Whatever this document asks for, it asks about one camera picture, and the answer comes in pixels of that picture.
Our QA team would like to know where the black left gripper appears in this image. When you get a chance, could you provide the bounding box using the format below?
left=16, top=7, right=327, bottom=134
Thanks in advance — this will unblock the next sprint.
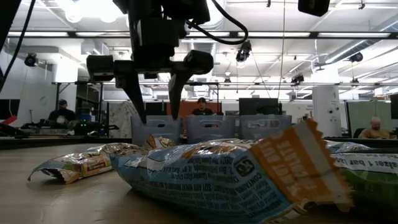
left=86, top=12, right=215, bottom=124

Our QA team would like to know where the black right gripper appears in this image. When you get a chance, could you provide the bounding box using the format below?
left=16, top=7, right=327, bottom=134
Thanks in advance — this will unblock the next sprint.
left=297, top=0, right=331, bottom=17

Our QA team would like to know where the light blue orange granola bar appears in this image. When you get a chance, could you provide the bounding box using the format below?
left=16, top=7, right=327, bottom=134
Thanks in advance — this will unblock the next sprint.
left=145, top=134, right=176, bottom=151
left=108, top=119, right=354, bottom=224

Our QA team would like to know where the yellow light blue granola bar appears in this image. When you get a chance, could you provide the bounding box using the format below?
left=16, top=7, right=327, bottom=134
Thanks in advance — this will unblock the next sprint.
left=27, top=142, right=150, bottom=185

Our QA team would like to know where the orange partition panel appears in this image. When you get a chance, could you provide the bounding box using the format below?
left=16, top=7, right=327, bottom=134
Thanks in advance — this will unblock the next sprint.
left=166, top=101, right=222, bottom=116

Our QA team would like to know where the white fabric cover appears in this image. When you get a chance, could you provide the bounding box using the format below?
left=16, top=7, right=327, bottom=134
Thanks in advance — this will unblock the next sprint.
left=108, top=101, right=142, bottom=139

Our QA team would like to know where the grey translucent plastic bin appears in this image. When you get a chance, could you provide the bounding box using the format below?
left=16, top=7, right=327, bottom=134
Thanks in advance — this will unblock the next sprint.
left=186, top=115, right=236, bottom=145
left=130, top=115, right=183, bottom=146
left=238, top=114, right=293, bottom=141

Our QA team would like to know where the person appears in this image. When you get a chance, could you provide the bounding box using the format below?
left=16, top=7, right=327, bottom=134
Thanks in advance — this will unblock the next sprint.
left=190, top=97, right=215, bottom=116
left=48, top=99, right=77, bottom=123
left=357, top=116, right=392, bottom=139

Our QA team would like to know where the black ceiling spotlight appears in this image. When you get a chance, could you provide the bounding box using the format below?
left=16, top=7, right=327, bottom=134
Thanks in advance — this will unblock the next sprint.
left=290, top=73, right=305, bottom=85
left=235, top=39, right=252, bottom=63
left=348, top=51, right=364, bottom=63
left=24, top=52, right=39, bottom=68

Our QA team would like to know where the white room pillar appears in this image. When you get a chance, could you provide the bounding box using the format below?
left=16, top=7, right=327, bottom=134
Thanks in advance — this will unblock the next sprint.
left=312, top=85, right=343, bottom=138

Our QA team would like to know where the black computer monitor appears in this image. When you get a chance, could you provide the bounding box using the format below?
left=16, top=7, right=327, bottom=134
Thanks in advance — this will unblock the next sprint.
left=238, top=98, right=280, bottom=116

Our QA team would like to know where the black overhead frame beam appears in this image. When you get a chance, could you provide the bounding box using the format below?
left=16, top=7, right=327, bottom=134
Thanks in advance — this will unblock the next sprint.
left=6, top=30, right=392, bottom=39

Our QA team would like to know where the thin hanging black cable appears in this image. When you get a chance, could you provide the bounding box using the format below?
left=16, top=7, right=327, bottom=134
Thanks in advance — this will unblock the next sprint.
left=277, top=0, right=286, bottom=100

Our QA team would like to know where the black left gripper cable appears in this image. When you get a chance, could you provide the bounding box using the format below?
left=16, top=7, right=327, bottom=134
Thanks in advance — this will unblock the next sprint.
left=185, top=0, right=249, bottom=45

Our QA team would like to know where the black metal rack frame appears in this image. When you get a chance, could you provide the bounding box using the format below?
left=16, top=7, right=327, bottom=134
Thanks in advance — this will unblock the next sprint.
left=52, top=81, right=105, bottom=138

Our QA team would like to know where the green partition wall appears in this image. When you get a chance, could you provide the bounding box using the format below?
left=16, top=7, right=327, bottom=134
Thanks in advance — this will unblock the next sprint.
left=346, top=101, right=393, bottom=131

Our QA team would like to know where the dark wall monitor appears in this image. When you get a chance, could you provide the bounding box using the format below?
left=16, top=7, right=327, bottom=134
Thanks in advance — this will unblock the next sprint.
left=390, top=93, right=398, bottom=121
left=0, top=98, right=21, bottom=121

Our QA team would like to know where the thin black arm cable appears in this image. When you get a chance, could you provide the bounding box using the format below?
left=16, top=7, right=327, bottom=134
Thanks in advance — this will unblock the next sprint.
left=0, top=0, right=37, bottom=93

